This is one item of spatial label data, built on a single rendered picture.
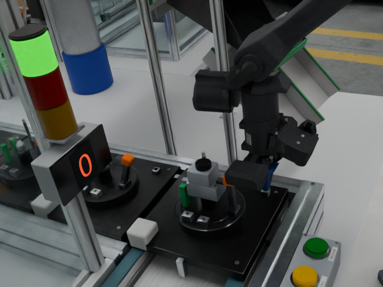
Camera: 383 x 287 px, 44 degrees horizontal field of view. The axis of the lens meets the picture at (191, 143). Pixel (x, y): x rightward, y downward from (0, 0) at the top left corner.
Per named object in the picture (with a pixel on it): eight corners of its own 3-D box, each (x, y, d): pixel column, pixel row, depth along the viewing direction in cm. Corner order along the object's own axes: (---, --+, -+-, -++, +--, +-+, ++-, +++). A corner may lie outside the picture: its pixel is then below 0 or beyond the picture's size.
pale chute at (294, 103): (312, 127, 111) (325, 119, 108) (285, 156, 103) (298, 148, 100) (234, 37, 112) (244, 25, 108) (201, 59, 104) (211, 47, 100)
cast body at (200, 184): (227, 188, 91) (223, 158, 87) (217, 202, 88) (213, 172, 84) (188, 179, 95) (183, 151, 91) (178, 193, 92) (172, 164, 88)
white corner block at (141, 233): (161, 236, 93) (157, 221, 91) (149, 253, 90) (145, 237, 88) (141, 230, 95) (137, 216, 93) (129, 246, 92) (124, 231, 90)
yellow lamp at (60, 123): (84, 124, 71) (76, 95, 68) (62, 142, 67) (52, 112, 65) (59, 119, 73) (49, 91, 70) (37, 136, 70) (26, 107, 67)
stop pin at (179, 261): (188, 273, 88) (185, 258, 85) (185, 278, 87) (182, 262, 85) (182, 271, 88) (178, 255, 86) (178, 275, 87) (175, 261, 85)
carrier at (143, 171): (182, 173, 110) (173, 127, 103) (123, 244, 93) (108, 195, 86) (99, 155, 121) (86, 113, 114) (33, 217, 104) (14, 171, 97)
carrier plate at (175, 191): (288, 196, 98) (288, 187, 97) (244, 282, 81) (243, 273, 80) (187, 174, 109) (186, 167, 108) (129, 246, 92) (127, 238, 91)
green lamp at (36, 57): (65, 62, 65) (55, 28, 63) (40, 78, 62) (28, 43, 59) (39, 60, 68) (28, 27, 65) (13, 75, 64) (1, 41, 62)
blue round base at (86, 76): (121, 78, 181) (112, 41, 173) (97, 97, 170) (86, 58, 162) (89, 74, 188) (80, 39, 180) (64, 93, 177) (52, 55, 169)
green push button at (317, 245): (330, 247, 85) (331, 240, 84) (325, 263, 82) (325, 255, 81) (308, 242, 86) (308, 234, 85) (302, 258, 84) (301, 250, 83)
